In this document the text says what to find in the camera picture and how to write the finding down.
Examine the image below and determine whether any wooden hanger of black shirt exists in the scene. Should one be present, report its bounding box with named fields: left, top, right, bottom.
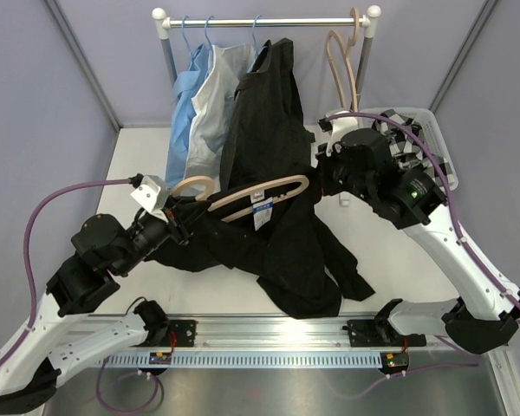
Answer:
left=172, top=175, right=309, bottom=211

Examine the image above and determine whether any wooden hanger of checkered shirt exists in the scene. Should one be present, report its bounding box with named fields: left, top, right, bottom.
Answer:
left=325, top=7, right=361, bottom=111

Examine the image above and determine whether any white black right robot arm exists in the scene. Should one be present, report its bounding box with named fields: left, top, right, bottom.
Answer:
left=315, top=128, right=520, bottom=354

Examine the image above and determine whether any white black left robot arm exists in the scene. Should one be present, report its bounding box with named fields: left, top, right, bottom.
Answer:
left=0, top=198, right=192, bottom=415

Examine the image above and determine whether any dark pinstriped shirt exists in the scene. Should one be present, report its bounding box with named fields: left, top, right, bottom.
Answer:
left=219, top=38, right=315, bottom=190

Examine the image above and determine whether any light blue shirt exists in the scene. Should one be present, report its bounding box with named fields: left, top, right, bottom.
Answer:
left=166, top=44, right=209, bottom=187

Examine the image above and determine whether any white plastic basket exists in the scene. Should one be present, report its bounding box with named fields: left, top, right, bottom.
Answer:
left=360, top=107, right=458, bottom=190

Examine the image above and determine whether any metal clothes rack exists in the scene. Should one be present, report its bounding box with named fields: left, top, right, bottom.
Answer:
left=152, top=5, right=381, bottom=105

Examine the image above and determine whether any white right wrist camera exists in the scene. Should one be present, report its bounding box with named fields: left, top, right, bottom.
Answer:
left=317, top=111, right=360, bottom=157

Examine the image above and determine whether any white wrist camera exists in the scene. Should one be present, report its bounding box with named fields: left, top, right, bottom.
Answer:
left=317, top=111, right=360, bottom=157
left=130, top=174, right=171, bottom=223

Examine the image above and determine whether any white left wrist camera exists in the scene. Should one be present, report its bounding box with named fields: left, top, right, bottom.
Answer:
left=130, top=174, right=171, bottom=223

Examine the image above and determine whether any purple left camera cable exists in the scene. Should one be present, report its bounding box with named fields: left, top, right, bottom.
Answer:
left=0, top=176, right=140, bottom=412

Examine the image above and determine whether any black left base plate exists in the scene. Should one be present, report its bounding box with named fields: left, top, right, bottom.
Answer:
left=155, top=319, right=198, bottom=348

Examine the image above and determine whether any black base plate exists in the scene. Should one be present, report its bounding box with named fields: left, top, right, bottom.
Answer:
left=155, top=319, right=198, bottom=348
left=341, top=319, right=427, bottom=348

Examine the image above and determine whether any aluminium mounting rail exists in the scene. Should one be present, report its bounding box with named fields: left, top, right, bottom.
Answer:
left=64, top=315, right=510, bottom=350

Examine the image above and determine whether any white slotted cable duct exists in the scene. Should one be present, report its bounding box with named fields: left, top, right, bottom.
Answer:
left=107, top=351, right=383, bottom=369

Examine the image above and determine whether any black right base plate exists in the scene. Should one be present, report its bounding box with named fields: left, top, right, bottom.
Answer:
left=341, top=319, right=427, bottom=348

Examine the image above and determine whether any blue wire hanger right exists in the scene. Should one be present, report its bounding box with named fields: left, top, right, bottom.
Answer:
left=251, top=14, right=263, bottom=57

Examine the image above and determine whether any blue wire hanger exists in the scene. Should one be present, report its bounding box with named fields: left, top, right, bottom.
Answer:
left=251, top=14, right=263, bottom=57
left=181, top=15, right=194, bottom=60
left=203, top=15, right=216, bottom=49

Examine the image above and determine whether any blue wire hanger middle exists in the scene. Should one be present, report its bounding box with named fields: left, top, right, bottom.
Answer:
left=203, top=15, right=216, bottom=49

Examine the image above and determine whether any blue wire hanger left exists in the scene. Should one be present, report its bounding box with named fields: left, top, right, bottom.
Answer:
left=181, top=15, right=194, bottom=60

